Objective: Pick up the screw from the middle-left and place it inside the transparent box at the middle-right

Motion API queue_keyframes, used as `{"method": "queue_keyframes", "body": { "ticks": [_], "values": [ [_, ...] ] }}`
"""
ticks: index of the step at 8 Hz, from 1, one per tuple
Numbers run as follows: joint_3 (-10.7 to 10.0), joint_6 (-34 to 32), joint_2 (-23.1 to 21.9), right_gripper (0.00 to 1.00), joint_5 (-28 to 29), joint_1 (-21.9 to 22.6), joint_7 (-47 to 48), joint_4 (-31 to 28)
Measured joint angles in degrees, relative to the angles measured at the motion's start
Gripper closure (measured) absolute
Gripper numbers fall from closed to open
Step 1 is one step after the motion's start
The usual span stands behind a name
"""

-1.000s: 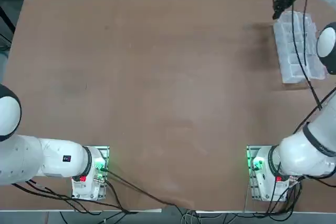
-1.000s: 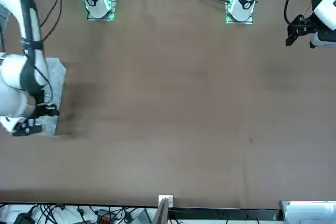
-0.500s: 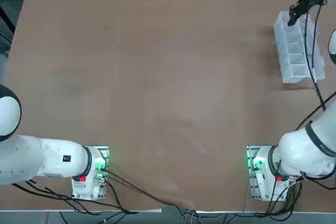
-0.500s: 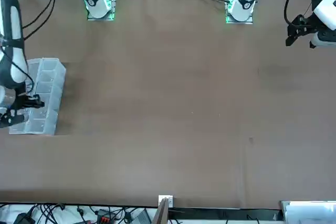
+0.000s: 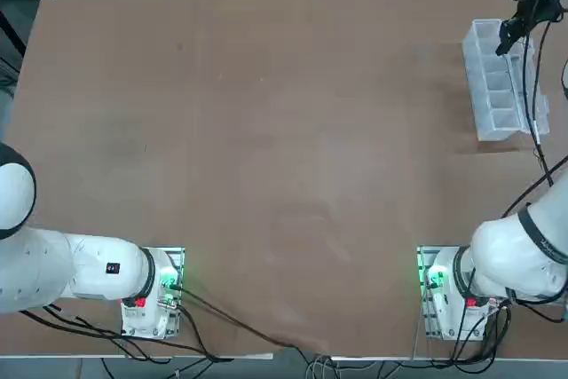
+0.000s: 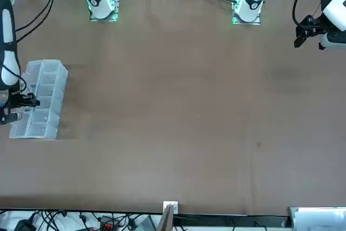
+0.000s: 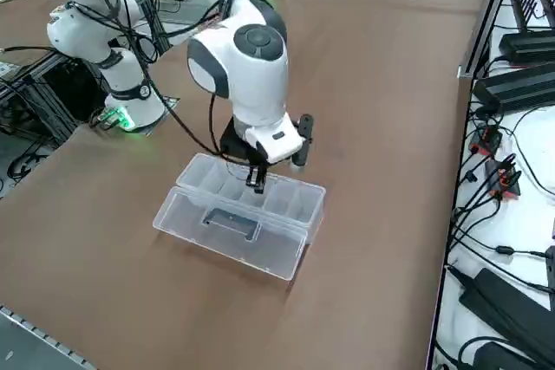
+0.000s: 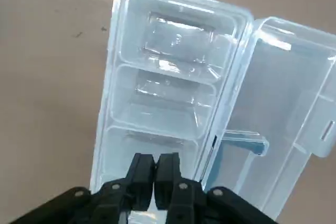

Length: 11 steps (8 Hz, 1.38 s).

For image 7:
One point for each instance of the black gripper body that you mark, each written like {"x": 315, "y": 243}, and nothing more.
{"x": 236, "y": 147}

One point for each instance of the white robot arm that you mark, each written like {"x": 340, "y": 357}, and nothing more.
{"x": 256, "y": 84}

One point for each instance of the transparent plastic compartment box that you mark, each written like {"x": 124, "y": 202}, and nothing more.
{"x": 260, "y": 248}

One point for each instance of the orange black connector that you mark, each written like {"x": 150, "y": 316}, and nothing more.
{"x": 487, "y": 140}
{"x": 505, "y": 179}

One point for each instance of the black ribbed power adapter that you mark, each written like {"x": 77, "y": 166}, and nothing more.
{"x": 516, "y": 88}

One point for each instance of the long black power adapter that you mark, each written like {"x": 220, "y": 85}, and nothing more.
{"x": 503, "y": 305}

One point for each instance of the black slotted rack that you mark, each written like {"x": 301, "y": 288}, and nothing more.
{"x": 522, "y": 1}

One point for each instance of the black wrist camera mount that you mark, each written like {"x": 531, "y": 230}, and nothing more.
{"x": 304, "y": 131}

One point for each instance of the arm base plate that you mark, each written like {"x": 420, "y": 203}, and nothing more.
{"x": 173, "y": 101}

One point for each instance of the black aluminium frame rack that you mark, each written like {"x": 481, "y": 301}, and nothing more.
{"x": 43, "y": 97}

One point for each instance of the upright frame post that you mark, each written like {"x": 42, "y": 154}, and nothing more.
{"x": 481, "y": 32}

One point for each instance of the aluminium table edge rail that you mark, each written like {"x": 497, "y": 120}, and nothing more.
{"x": 26, "y": 326}

